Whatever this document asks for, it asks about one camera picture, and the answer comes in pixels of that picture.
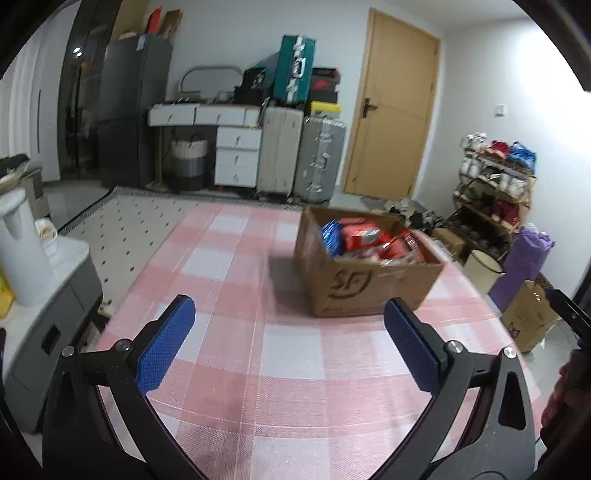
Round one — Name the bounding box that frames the red white snack bag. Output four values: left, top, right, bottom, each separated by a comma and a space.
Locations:
341, 221, 393, 254

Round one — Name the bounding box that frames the blue Oreo packet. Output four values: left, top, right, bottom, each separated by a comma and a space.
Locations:
321, 219, 342, 257

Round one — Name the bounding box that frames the person's right hand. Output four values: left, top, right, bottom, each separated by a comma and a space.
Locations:
540, 349, 590, 451

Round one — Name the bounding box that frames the open cardboard box on floor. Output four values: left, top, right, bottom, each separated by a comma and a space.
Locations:
501, 280, 559, 354

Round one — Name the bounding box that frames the purple bag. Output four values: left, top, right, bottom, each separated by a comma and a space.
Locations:
489, 223, 555, 312

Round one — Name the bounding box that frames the cream trash bin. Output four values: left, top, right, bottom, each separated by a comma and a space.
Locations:
463, 249, 506, 296

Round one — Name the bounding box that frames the grey side cabinet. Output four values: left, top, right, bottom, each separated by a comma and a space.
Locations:
1, 236, 103, 433

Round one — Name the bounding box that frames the small brown box by shoes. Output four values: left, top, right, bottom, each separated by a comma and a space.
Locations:
433, 228, 466, 258

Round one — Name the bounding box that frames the white kettle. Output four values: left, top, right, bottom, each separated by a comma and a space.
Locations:
1, 188, 56, 307

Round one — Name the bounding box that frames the wooden shoe rack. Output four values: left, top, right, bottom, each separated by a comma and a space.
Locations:
446, 132, 537, 260

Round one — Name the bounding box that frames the pink checked tablecloth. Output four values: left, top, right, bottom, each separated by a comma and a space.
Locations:
94, 202, 548, 480

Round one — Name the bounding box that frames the white dotted floor rug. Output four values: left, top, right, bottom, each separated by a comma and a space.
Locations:
57, 185, 219, 301

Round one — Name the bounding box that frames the brown cardboard box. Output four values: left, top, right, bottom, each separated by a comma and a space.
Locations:
294, 206, 445, 318

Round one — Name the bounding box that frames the wooden door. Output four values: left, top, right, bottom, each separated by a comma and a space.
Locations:
342, 9, 441, 200

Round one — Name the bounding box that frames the grey white laundry basket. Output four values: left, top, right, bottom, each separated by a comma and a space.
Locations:
171, 134, 208, 191

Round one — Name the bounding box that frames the silver suitcase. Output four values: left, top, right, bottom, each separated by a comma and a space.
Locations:
293, 116, 346, 204

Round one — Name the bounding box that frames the white drawer desk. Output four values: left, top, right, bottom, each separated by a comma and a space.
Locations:
148, 103, 262, 188

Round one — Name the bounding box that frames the yellow black shoe box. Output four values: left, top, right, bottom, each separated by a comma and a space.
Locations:
310, 101, 342, 116

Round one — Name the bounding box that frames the beige suitcase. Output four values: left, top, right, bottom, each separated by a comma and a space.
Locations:
256, 107, 304, 197

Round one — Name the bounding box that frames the black refrigerator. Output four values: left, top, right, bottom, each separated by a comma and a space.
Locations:
97, 34, 172, 188

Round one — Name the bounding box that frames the teal suitcase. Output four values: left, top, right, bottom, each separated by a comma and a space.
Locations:
273, 35, 317, 105

